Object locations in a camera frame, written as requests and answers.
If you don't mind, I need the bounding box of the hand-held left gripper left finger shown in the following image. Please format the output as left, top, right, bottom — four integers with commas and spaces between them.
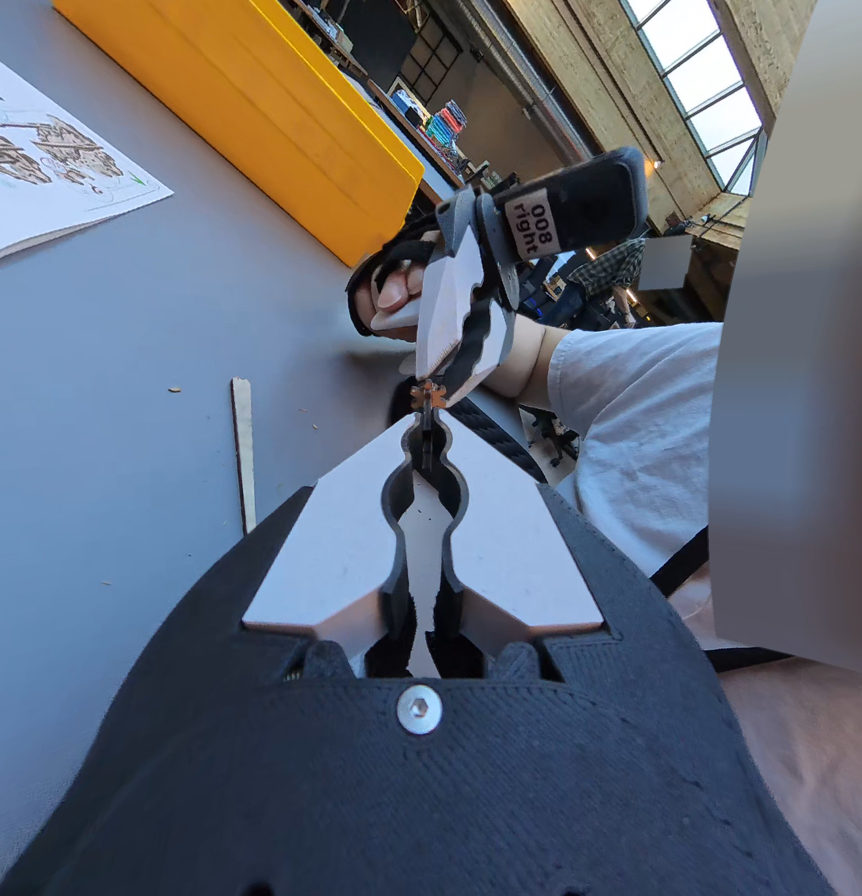
242, 414, 426, 679

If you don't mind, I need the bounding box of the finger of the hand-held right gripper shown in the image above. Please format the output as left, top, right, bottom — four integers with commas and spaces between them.
415, 233, 486, 382
437, 290, 517, 408

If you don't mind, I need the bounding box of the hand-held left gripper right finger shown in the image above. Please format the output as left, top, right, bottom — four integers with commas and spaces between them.
431, 413, 605, 679

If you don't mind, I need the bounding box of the small wooden model part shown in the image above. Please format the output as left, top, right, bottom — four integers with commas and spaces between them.
410, 380, 450, 478

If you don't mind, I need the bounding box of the person's right hand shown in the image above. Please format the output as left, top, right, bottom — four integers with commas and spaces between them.
354, 258, 426, 344

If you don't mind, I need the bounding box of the black quilted wrist rest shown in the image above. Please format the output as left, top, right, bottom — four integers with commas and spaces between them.
445, 400, 549, 485

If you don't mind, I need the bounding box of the thin wooden stick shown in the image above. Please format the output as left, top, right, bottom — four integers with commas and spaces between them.
230, 378, 258, 536

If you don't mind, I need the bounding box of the stack of colourful items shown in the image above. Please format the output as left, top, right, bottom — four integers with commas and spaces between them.
424, 101, 471, 146

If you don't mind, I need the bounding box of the person's white shirt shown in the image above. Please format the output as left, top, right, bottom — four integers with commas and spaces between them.
546, 322, 862, 896

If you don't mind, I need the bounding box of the skylight window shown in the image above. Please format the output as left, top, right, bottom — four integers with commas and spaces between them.
621, 0, 769, 198

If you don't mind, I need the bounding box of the yellow plastic bin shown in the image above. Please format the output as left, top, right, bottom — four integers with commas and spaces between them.
53, 0, 426, 268

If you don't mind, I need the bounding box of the model instruction booklet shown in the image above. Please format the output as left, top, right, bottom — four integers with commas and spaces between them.
0, 49, 174, 266

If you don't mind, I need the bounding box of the black harness strap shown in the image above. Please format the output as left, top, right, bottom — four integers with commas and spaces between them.
649, 525, 796, 674

